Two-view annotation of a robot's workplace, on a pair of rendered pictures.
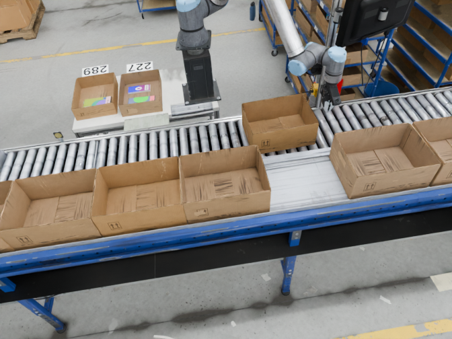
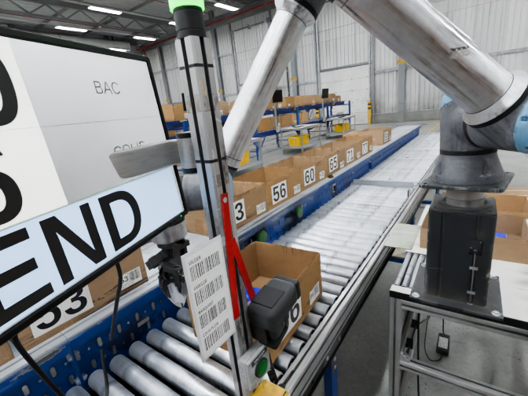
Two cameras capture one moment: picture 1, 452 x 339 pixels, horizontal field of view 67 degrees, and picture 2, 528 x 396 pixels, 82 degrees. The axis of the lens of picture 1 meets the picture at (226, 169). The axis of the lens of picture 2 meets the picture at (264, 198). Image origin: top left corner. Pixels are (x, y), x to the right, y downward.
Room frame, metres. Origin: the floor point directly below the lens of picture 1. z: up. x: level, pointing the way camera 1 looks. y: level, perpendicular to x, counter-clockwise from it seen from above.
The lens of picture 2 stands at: (2.22, -0.99, 1.44)
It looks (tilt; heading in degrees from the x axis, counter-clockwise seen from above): 17 degrees down; 132
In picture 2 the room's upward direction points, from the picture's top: 6 degrees counter-clockwise
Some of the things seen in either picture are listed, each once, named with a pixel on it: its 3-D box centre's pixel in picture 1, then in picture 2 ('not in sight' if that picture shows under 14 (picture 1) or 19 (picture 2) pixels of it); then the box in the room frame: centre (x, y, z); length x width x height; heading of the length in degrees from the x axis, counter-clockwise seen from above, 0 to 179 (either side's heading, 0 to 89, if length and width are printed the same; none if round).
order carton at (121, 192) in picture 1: (141, 196); (265, 186); (1.01, 0.41, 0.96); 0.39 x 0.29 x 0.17; 94
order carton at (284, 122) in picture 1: (278, 123); (260, 291); (1.58, -0.34, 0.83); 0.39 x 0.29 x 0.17; 97
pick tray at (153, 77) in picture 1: (140, 91); (471, 232); (2.09, 0.56, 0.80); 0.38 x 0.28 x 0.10; 5
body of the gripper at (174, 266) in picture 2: (329, 87); (176, 259); (1.56, -0.61, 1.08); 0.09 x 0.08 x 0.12; 6
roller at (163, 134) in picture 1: (164, 159); (331, 236); (1.47, 0.37, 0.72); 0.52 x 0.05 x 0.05; 4
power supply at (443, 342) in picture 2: not in sight; (443, 343); (1.99, 0.69, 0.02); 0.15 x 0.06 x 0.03; 96
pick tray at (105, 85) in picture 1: (96, 95); (482, 210); (2.10, 0.88, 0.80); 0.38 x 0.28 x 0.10; 7
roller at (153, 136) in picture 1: (153, 161); (335, 232); (1.47, 0.44, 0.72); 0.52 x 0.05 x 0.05; 4
